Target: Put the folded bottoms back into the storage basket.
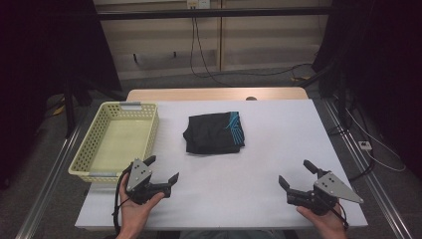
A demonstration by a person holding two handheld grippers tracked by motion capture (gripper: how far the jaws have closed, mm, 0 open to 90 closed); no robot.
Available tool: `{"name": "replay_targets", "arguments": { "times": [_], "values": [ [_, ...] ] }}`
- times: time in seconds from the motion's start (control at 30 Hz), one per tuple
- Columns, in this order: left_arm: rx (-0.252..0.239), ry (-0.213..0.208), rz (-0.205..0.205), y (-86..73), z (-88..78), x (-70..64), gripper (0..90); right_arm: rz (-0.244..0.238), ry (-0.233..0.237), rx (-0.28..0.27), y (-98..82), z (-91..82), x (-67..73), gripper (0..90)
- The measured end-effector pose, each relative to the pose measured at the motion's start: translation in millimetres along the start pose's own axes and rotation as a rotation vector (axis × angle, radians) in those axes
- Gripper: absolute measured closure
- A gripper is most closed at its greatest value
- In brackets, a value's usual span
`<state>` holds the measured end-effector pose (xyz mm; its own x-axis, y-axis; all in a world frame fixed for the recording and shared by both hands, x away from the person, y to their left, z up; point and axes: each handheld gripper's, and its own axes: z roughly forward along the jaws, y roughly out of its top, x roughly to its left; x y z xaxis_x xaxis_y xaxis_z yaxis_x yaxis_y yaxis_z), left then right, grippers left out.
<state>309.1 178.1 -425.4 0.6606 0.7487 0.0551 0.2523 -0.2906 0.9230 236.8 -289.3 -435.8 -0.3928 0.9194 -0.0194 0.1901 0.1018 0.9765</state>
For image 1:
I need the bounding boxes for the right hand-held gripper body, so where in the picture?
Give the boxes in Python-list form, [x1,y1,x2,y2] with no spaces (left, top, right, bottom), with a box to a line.
[286,170,364,217]

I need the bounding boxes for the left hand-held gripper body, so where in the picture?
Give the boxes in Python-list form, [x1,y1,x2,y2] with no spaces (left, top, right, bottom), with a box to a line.
[123,158,173,205]

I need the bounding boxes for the pale yellow plastic basket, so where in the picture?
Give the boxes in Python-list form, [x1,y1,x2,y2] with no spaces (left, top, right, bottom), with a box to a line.
[68,101,160,184]

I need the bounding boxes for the black shorts with blue print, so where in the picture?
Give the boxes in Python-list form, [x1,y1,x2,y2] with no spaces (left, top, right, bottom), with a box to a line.
[182,111,246,155]

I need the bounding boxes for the person's right hand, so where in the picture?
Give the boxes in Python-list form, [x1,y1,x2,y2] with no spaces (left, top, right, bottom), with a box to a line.
[296,202,349,239]

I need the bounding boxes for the person's left hand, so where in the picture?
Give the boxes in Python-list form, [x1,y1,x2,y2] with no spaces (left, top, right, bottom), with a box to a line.
[117,173,166,235]

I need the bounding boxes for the white board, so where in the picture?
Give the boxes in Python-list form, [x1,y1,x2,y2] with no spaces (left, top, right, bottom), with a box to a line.
[75,99,368,231]

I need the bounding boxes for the black stand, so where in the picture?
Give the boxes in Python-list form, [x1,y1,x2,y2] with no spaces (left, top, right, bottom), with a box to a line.
[62,74,127,139]

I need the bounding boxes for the black curtain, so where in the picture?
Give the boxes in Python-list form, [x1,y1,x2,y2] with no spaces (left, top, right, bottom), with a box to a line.
[312,0,422,180]
[0,0,122,191]

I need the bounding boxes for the black horizontal bar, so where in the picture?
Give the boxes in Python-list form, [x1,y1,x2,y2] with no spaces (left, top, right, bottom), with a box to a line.
[96,6,334,21]

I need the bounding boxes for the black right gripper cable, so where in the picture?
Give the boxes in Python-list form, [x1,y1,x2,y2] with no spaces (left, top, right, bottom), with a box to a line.
[322,196,350,232]

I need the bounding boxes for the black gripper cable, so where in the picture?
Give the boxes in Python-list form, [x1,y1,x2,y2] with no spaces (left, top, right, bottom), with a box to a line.
[111,164,133,235]
[322,196,350,232]

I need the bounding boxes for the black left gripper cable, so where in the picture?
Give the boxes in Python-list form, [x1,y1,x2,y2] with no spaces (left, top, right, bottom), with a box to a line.
[111,164,133,235]

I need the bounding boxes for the metal floor rail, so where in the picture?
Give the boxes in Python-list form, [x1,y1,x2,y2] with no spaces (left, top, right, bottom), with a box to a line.
[14,122,84,239]
[322,99,414,239]

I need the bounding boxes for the black floor cable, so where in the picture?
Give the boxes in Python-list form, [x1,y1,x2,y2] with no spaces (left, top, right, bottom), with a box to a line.
[326,99,376,182]

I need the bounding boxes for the white floor cable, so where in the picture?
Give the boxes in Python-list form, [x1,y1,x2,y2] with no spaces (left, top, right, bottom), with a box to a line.
[344,106,407,173]

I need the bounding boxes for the black hanging cable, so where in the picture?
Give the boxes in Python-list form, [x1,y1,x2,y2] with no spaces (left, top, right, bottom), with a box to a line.
[188,8,315,88]

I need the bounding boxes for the white wall socket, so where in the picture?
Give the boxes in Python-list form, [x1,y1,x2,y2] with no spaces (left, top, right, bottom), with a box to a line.
[186,0,211,10]

